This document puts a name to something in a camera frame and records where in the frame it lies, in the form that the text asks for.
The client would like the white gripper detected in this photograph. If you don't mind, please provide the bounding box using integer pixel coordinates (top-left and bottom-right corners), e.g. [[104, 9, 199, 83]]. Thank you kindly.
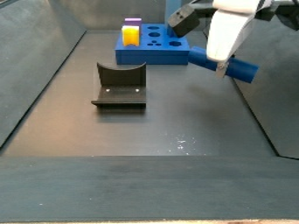
[[207, 0, 274, 78]]

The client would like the blue cylinder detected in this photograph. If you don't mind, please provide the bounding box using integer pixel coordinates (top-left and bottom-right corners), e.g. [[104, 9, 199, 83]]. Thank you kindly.
[[188, 46, 258, 83]]

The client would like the blue shape-sorter block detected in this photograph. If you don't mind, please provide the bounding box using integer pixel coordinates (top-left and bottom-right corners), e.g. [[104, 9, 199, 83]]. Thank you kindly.
[[115, 24, 190, 65]]

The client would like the black curved cradle stand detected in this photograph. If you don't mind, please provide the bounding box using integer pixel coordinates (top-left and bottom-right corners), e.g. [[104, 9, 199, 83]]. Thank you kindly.
[[91, 64, 146, 108]]

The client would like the yellow notched block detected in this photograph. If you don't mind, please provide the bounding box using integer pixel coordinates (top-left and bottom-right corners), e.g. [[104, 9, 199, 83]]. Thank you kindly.
[[122, 25, 140, 46]]

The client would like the purple block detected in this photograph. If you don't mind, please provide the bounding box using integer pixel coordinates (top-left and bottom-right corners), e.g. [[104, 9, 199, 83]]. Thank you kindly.
[[124, 17, 143, 26]]

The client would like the black camera mount box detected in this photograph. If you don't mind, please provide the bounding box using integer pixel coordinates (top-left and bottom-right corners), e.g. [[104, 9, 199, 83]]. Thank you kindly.
[[167, 4, 200, 38]]

